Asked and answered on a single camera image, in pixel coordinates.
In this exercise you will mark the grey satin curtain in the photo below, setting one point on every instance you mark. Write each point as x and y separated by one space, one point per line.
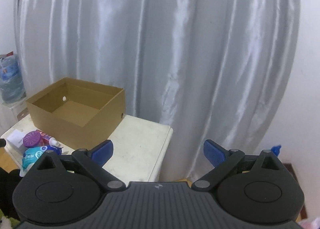
210 69

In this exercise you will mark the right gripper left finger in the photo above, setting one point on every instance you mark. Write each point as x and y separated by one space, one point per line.
91 164

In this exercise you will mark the red toothpaste tube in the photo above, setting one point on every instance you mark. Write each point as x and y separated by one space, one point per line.
48 140

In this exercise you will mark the large blue water jug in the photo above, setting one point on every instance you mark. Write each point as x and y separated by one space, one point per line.
12 87

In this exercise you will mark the blue spray bottle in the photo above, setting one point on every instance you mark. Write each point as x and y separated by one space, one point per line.
276 150

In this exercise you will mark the blue wet wipes pack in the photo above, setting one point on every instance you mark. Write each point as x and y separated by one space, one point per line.
31 155

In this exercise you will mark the brown cardboard box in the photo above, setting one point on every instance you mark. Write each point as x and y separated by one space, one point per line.
77 113

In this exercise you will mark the purple air freshener jar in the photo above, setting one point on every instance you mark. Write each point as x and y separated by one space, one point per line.
33 139

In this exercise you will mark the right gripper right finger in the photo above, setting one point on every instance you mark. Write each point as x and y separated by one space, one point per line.
224 163

